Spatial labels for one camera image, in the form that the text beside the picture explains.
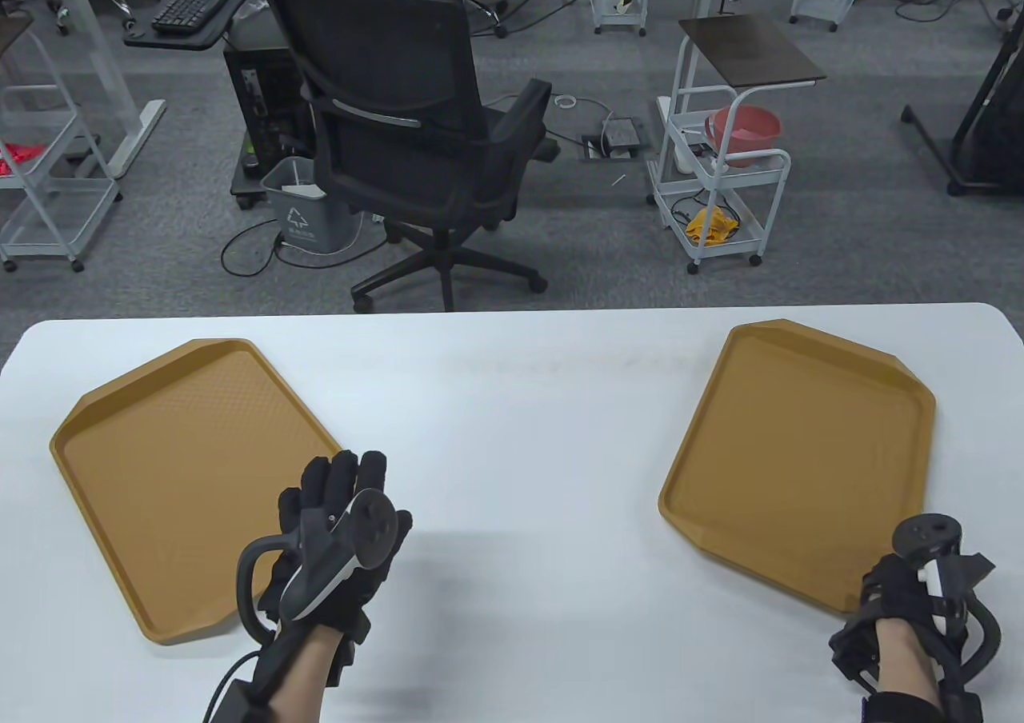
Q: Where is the person's right forearm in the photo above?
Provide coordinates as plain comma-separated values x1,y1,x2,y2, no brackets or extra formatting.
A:
860,617,985,723

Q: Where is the black floor stand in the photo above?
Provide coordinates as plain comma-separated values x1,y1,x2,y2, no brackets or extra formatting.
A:
900,11,1024,198

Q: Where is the black floor cable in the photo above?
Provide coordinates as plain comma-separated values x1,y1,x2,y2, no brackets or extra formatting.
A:
220,215,389,278

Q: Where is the person's left hand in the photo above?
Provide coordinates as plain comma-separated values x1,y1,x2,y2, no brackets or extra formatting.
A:
256,449,414,688

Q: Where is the white rolling wire cart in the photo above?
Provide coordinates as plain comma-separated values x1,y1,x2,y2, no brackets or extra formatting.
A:
646,95,793,276

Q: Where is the black computer tower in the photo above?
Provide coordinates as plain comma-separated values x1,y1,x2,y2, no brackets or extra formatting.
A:
222,39,317,210

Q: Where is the white mesh shelf cart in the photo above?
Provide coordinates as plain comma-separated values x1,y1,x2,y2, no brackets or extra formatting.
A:
0,79,125,274

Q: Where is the person's right hand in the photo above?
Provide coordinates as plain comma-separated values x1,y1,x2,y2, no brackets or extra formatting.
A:
828,551,1001,685

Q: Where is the yellow cloth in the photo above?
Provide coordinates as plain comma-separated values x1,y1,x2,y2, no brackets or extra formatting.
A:
685,207,741,246

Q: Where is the black mesh office chair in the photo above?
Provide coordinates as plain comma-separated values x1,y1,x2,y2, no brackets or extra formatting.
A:
250,0,561,314

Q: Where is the floor power socket box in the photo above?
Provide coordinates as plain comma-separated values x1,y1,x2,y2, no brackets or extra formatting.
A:
580,118,650,162

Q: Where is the white rolling cart right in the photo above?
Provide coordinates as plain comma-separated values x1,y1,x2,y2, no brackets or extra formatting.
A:
668,14,827,196

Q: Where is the grey waste bin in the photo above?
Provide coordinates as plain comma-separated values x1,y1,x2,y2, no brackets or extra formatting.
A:
260,157,362,254

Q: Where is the black handheld controller with ring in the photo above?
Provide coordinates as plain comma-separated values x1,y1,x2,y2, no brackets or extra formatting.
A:
236,489,414,640
892,513,1002,676

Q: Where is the red cloth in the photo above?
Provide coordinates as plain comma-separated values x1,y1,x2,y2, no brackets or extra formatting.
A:
0,143,49,178

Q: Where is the black keyboard shelf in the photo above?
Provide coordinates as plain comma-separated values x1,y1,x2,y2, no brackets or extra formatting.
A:
122,0,269,50

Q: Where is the red plastic basin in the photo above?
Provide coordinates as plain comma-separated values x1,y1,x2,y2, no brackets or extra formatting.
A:
704,106,782,170

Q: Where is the black wrist sensor unit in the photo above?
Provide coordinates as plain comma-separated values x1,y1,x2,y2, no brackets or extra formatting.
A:
204,631,309,723

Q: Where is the white standing desk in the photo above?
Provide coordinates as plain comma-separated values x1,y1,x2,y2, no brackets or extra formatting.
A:
0,0,167,180

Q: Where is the person's left forearm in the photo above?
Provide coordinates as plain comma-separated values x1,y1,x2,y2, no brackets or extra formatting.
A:
266,625,346,723

